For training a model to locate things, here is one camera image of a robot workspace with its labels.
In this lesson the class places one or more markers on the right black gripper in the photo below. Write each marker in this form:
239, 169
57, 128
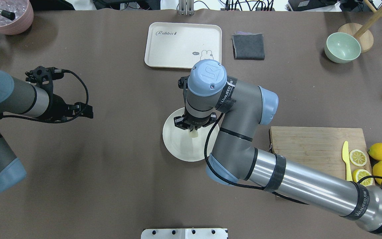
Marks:
180, 121

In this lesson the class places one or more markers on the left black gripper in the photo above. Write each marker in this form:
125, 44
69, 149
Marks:
57, 105

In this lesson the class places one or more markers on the pale white bun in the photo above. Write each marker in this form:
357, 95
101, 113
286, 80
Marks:
193, 134

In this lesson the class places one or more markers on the round cream plate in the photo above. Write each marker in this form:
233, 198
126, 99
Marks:
180, 143

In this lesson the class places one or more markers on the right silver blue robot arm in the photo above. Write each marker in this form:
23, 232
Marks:
212, 97

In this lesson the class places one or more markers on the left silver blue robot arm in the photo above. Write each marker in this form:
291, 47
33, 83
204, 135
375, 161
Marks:
33, 99

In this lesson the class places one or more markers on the cream rabbit tray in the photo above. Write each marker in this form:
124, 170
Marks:
182, 45

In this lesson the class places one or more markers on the lemon half near bun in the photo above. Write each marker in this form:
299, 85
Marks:
358, 158

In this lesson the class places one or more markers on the folded grey cloth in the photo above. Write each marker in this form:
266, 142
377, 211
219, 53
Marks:
248, 46

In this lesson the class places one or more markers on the pink bowl with ice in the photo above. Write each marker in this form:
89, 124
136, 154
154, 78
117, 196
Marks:
16, 16

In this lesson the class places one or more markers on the wooden cutting board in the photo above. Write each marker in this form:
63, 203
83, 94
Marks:
316, 147

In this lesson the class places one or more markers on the yellow plastic knife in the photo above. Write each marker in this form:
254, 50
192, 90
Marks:
346, 159

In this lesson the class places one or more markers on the mint green bowl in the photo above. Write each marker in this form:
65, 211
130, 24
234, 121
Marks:
342, 48

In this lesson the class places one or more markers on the lemon half far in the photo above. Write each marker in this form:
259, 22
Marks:
358, 174

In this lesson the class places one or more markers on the wooden cup tree stand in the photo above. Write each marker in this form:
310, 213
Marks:
361, 32

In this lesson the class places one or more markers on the yellow lemon near lime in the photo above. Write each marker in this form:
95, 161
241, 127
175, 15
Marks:
377, 169

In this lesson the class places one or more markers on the yellow lemon outer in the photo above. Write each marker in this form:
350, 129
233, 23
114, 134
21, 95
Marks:
375, 151

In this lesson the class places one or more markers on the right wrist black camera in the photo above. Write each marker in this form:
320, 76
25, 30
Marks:
183, 84

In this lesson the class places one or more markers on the aluminium frame post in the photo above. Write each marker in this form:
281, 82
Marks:
186, 7

